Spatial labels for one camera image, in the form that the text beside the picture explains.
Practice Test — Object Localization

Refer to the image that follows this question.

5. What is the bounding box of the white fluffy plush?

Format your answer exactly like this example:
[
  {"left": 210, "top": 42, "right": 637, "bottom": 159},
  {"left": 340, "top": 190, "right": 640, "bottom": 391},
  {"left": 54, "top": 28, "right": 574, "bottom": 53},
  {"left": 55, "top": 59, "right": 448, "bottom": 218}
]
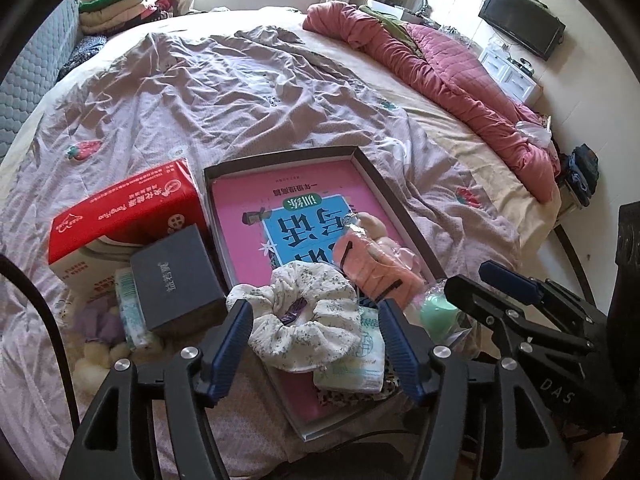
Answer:
[{"left": 74, "top": 332, "right": 166, "bottom": 392}]

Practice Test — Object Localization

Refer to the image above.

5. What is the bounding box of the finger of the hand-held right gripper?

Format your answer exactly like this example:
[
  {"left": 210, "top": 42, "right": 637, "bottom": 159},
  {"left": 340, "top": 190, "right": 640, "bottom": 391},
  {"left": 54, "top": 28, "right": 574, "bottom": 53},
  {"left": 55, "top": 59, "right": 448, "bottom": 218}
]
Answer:
[
  {"left": 445, "top": 275, "right": 596, "bottom": 368},
  {"left": 480, "top": 260, "right": 606, "bottom": 331}
]

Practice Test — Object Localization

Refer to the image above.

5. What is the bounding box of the person's right forearm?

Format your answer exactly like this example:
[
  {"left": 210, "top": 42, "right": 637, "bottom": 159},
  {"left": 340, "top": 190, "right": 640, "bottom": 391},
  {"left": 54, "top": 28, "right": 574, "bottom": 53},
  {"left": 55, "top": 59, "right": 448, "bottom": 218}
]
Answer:
[{"left": 597, "top": 430, "right": 640, "bottom": 480}]

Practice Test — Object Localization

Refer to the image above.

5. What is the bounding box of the red tissue box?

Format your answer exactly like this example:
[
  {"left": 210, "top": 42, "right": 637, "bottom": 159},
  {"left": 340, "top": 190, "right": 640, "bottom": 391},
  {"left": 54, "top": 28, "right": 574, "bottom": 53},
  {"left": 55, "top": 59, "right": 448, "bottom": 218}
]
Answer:
[{"left": 48, "top": 158, "right": 211, "bottom": 282}]

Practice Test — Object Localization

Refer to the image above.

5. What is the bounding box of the teal tissue pack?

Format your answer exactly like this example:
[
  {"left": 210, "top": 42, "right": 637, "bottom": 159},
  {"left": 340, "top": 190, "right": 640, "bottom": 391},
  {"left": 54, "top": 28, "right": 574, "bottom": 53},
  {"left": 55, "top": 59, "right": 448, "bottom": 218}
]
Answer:
[{"left": 115, "top": 267, "right": 152, "bottom": 352}]

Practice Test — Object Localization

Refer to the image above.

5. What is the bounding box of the pink soft cloth in wrap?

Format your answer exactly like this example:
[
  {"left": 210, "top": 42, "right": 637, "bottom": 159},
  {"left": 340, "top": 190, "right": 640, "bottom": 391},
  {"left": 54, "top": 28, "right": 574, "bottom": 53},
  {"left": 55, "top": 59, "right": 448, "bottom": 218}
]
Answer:
[{"left": 334, "top": 234, "right": 426, "bottom": 312}]

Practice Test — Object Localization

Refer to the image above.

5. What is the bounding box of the white plastic packet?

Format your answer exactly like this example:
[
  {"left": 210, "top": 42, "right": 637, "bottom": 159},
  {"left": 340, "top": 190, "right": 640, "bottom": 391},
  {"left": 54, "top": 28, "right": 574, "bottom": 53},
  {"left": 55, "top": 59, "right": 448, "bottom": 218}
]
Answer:
[{"left": 314, "top": 305, "right": 386, "bottom": 395}]

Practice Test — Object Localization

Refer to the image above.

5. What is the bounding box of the pale pink bed sheet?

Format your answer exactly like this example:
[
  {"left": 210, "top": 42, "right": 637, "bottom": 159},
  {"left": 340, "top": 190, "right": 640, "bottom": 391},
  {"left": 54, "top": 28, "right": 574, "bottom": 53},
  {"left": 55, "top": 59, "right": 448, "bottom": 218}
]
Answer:
[{"left": 0, "top": 7, "right": 564, "bottom": 480}]

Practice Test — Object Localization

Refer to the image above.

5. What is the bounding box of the dark grey box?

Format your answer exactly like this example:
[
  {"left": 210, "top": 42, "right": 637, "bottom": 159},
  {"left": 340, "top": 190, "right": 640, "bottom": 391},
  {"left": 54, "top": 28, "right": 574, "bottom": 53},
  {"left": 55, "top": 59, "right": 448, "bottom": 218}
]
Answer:
[{"left": 129, "top": 225, "right": 229, "bottom": 339}]

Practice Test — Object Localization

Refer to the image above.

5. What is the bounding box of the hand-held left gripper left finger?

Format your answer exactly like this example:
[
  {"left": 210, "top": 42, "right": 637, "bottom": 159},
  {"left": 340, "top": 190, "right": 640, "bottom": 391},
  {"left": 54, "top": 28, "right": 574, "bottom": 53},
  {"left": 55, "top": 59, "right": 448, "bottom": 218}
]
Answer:
[{"left": 60, "top": 299, "right": 255, "bottom": 480}]

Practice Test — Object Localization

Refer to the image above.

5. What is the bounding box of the purple hair clip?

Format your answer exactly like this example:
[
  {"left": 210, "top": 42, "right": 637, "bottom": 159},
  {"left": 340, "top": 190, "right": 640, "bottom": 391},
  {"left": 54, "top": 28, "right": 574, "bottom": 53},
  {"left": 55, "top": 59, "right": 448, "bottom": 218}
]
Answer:
[{"left": 280, "top": 297, "right": 309, "bottom": 324}]

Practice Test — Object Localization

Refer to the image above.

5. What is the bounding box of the black television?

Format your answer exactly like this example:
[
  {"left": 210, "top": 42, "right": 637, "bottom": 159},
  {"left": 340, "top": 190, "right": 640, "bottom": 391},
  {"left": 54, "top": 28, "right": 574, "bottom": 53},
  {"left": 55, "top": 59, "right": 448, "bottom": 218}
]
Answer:
[{"left": 477, "top": 0, "right": 567, "bottom": 63}]

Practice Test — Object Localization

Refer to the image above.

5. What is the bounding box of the clear bag with green sponge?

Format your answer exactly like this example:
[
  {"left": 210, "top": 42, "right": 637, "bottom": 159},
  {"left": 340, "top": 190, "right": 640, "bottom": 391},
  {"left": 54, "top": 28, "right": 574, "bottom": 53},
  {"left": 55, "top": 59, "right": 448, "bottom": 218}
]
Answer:
[{"left": 404, "top": 279, "right": 474, "bottom": 347}]

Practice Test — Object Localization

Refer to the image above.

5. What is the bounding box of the stack of folded blankets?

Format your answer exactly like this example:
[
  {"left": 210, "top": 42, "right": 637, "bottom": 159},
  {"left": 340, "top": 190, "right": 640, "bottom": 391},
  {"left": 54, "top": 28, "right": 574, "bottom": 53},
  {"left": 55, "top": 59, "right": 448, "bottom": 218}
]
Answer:
[{"left": 77, "top": 0, "right": 177, "bottom": 39}]

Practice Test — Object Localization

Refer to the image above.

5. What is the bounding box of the grey shallow cardboard box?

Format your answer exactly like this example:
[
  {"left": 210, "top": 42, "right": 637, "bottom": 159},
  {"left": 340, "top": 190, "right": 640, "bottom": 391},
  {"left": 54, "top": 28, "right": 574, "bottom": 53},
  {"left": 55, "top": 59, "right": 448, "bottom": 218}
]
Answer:
[{"left": 202, "top": 146, "right": 448, "bottom": 443}]

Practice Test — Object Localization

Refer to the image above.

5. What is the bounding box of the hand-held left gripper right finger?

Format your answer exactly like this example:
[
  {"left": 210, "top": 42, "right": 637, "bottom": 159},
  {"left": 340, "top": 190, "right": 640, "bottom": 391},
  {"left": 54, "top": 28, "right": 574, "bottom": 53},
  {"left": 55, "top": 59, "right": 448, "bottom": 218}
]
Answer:
[{"left": 377, "top": 299, "right": 566, "bottom": 480}]

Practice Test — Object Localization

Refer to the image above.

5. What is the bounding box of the pink quilt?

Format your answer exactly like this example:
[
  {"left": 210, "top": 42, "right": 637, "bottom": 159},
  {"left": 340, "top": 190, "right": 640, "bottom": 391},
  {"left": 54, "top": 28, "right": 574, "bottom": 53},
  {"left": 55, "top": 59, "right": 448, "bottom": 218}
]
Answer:
[{"left": 302, "top": 2, "right": 562, "bottom": 204}]

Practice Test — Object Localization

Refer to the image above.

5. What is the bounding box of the grey quilted headboard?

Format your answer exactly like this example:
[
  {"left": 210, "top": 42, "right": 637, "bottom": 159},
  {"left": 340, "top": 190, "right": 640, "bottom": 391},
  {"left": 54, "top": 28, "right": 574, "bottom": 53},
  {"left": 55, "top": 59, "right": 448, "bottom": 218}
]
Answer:
[{"left": 0, "top": 0, "right": 84, "bottom": 152}]

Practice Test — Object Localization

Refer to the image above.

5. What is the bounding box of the dark clothes pile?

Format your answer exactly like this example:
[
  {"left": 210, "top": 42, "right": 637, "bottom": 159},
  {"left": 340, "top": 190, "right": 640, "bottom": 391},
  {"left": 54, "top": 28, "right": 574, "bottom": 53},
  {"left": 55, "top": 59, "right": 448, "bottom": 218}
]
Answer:
[{"left": 559, "top": 144, "right": 600, "bottom": 209}]

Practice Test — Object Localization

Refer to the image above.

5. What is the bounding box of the white drawer cabinet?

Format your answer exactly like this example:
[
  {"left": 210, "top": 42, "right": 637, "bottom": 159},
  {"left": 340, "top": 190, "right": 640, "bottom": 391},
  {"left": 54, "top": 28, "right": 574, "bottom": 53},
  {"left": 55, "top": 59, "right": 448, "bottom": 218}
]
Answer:
[{"left": 477, "top": 42, "right": 544, "bottom": 107}]

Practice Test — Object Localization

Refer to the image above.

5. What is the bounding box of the pale purple fluffy cloth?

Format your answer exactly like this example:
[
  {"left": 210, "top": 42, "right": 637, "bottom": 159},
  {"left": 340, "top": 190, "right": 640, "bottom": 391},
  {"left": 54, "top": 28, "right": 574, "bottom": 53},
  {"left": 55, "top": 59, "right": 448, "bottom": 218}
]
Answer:
[{"left": 75, "top": 292, "right": 126, "bottom": 346}]

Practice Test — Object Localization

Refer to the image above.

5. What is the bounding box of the dark wooden bed frame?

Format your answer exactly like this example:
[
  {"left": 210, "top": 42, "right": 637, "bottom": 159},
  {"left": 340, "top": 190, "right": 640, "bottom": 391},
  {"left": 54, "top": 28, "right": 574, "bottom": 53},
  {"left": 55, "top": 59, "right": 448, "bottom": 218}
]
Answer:
[{"left": 552, "top": 222, "right": 599, "bottom": 307}]

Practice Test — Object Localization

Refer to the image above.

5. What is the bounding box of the leopard print cloth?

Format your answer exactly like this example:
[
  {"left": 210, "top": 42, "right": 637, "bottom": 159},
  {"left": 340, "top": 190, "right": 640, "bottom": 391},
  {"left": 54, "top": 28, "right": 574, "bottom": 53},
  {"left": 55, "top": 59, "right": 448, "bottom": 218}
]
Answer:
[{"left": 319, "top": 360, "right": 403, "bottom": 407}]

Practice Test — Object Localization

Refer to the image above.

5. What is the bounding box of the pink and blue book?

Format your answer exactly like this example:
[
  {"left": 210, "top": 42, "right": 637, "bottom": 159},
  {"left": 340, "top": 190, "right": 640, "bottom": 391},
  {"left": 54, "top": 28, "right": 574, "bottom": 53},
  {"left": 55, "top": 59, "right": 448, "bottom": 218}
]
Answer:
[{"left": 210, "top": 157, "right": 426, "bottom": 426}]

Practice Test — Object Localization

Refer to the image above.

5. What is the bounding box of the white floral scrunchie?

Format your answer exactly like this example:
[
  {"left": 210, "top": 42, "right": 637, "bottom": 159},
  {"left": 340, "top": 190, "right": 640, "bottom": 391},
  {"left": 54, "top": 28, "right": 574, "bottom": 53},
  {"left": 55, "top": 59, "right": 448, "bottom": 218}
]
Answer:
[{"left": 226, "top": 262, "right": 362, "bottom": 374}]

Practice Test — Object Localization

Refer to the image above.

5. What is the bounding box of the white plastic bag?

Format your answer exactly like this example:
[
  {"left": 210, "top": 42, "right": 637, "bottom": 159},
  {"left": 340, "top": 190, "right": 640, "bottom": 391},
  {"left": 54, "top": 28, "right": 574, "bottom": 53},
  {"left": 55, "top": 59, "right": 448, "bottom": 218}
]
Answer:
[{"left": 515, "top": 120, "right": 554, "bottom": 147}]

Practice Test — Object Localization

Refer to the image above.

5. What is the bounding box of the green cloth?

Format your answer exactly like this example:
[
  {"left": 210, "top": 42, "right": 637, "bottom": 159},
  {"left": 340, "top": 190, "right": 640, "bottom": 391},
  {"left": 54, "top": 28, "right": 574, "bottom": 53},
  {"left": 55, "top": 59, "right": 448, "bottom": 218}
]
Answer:
[{"left": 359, "top": 5, "right": 417, "bottom": 44}]

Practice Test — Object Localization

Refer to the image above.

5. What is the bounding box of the black cable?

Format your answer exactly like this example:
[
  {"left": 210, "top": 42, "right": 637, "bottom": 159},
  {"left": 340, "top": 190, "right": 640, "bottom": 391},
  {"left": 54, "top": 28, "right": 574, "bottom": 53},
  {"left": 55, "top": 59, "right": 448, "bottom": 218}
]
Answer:
[{"left": 0, "top": 255, "right": 82, "bottom": 423}]

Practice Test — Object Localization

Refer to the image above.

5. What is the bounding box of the beige plush toy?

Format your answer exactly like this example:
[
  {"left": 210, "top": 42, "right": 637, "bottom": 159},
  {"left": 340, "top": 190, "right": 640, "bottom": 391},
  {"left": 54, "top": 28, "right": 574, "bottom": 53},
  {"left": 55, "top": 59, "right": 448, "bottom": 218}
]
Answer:
[{"left": 357, "top": 212, "right": 402, "bottom": 247}]

